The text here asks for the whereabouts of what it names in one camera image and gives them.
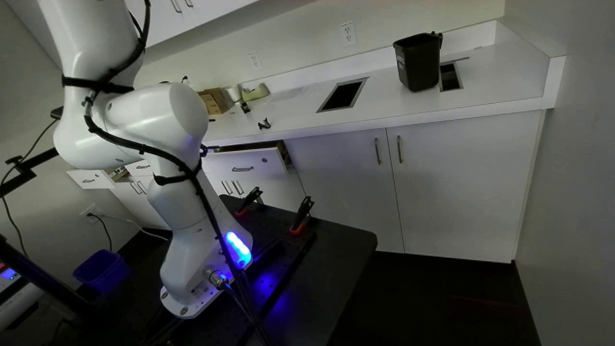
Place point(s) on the white drawer with wooden interior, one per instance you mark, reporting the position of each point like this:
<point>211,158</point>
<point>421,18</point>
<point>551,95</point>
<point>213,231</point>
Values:
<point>255,164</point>

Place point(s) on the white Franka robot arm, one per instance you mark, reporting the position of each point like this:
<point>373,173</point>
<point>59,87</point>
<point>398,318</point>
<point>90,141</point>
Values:
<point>159,116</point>

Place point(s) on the white cabinet door below drawer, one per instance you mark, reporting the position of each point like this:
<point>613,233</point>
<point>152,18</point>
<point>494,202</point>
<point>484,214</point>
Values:
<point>275,193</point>

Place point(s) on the white drawer with lock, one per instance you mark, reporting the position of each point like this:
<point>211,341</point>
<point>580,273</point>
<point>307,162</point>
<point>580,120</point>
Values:
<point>142,170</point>

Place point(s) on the white drawer with label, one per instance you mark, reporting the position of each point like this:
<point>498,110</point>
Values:
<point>88,179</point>

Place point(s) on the narrow white cabinet door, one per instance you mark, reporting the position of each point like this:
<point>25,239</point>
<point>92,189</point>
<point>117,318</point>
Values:
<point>346,185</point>

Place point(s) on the red black clamp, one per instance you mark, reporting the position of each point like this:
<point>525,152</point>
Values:
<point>302,214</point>
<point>248,202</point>

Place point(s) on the black binder clip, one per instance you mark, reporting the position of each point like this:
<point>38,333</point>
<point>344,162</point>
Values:
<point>263,124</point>

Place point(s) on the large rectangular counter opening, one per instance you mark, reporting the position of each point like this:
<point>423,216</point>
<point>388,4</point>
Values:
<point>340,97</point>

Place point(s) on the black robot table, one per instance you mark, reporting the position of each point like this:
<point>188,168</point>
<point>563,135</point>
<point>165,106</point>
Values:
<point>332,256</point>

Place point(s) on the yellow-green folder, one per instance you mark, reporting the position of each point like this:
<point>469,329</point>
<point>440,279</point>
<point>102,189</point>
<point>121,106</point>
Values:
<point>257,93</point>

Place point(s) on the black landfill bin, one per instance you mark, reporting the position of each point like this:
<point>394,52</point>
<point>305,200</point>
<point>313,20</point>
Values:
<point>417,64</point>

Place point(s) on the wide white cabinet door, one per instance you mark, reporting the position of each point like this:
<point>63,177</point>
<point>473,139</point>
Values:
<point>467,185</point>

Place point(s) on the blue floor bin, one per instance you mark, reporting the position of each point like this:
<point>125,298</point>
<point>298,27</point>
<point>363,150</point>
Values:
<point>102,270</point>

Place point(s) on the white wall outlet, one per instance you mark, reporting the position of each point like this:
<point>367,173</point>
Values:
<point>346,33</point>

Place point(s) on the white wall cabinets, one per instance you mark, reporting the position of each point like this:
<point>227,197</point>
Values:
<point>204,12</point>

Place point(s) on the low wall outlet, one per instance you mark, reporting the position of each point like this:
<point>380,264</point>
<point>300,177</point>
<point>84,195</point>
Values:
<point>86,210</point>

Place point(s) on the black camera stand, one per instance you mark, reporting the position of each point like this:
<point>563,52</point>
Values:
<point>25,168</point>

